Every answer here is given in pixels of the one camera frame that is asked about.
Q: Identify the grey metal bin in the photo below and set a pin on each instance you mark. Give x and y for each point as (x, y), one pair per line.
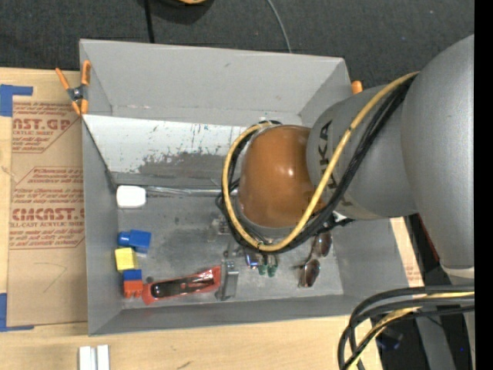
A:
(200, 87)

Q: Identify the blue toy block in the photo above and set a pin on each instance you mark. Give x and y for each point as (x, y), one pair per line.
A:
(136, 239)

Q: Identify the yellow toy block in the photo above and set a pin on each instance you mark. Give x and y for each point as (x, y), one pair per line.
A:
(126, 259)

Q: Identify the brown cardboard board, red print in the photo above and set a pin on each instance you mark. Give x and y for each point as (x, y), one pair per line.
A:
(46, 283)

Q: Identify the small blue toy brick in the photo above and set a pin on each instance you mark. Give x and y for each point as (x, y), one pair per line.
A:
(133, 275)

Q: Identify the white rounded block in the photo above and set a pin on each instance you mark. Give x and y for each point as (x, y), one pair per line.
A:
(131, 196)

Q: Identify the sunglasses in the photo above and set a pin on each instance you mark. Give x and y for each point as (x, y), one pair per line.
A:
(311, 272)

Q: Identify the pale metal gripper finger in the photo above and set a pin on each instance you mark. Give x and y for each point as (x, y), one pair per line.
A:
(222, 226)
(230, 283)

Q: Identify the clear plastic tube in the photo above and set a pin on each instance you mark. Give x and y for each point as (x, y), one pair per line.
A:
(181, 191)

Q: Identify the orange toy brick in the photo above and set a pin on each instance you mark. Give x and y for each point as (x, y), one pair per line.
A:
(132, 288)

